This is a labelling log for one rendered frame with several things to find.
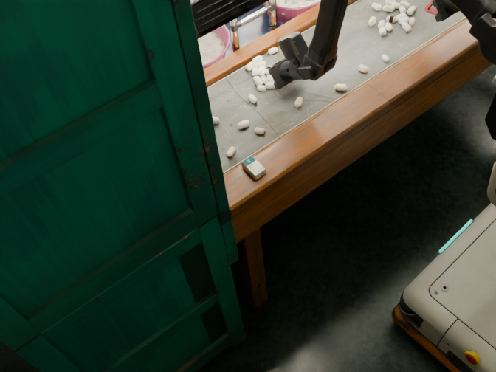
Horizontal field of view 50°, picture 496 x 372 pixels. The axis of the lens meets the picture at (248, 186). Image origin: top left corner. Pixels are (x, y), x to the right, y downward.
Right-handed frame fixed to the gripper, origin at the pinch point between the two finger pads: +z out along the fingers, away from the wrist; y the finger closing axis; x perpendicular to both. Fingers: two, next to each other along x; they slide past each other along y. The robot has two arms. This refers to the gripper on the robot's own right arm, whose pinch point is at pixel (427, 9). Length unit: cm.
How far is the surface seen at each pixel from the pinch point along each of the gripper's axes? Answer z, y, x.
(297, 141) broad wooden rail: 0, 57, 13
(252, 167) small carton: -1, 73, 12
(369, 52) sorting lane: 13.0, 15.3, 4.9
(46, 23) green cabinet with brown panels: -51, 108, -35
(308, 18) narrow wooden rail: 28.9, 20.6, -11.5
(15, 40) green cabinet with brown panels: -51, 112, -35
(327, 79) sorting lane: 12.8, 33.2, 5.2
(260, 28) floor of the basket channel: 47, 29, -15
